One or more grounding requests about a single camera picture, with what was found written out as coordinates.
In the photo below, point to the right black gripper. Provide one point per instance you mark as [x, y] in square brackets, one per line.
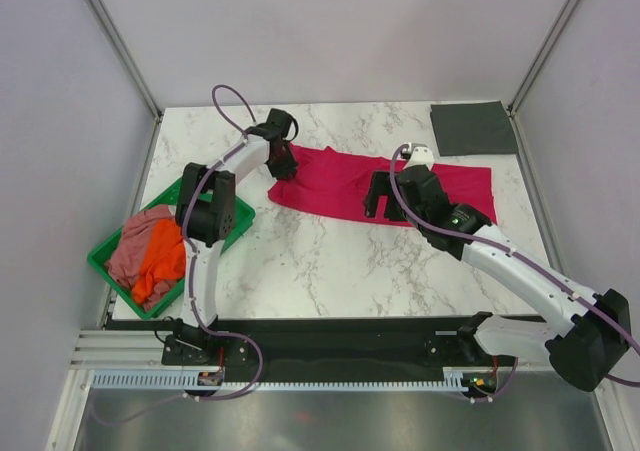
[380, 185]

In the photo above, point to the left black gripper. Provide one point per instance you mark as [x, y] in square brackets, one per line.
[288, 170]

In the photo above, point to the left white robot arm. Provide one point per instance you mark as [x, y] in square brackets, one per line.
[206, 210]

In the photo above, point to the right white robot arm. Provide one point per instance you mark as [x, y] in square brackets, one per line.
[582, 334]

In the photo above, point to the dark grey folded cloth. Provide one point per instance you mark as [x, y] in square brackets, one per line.
[473, 129]

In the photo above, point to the orange t-shirt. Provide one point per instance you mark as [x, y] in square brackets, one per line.
[162, 267]

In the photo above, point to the dusty pink t-shirt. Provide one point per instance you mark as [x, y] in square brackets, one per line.
[141, 240]

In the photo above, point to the green plastic tray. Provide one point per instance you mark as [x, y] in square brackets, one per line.
[99, 257]

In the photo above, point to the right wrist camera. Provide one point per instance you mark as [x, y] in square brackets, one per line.
[416, 154]

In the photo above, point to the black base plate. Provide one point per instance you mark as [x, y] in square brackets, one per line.
[360, 347]

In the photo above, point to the left aluminium frame post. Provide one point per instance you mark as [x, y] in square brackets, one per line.
[124, 56]

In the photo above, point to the aluminium frame post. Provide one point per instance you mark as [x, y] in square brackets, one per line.
[542, 56]
[124, 56]

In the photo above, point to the aluminium rail profile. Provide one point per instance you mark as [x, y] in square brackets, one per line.
[103, 349]

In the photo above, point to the white slotted cable duct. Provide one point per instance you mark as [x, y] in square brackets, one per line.
[201, 380]

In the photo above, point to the right aluminium frame post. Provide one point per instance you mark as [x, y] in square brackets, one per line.
[542, 56]

